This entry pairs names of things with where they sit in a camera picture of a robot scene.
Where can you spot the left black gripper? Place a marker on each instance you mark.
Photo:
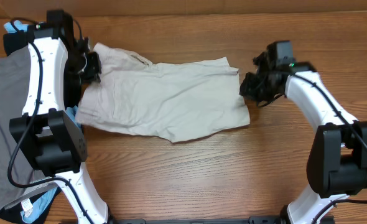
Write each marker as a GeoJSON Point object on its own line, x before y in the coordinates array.
{"type": "Point", "coordinates": [93, 76]}

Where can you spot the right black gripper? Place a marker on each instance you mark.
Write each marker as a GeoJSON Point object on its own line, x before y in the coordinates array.
{"type": "Point", "coordinates": [249, 91]}

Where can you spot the beige cotton shorts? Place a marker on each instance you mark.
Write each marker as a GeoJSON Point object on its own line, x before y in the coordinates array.
{"type": "Point", "coordinates": [176, 102]}

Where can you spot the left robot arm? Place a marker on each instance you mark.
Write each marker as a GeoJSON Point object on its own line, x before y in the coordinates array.
{"type": "Point", "coordinates": [48, 138]}

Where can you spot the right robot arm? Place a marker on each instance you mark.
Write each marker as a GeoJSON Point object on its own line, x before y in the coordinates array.
{"type": "Point", "coordinates": [337, 164]}

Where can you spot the grey garment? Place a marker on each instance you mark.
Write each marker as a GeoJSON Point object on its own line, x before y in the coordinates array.
{"type": "Point", "coordinates": [14, 83]}

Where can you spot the light blue garment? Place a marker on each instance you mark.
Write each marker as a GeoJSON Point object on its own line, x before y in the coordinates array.
{"type": "Point", "coordinates": [32, 209]}

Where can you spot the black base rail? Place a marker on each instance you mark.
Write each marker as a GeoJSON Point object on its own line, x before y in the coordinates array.
{"type": "Point", "coordinates": [199, 221]}

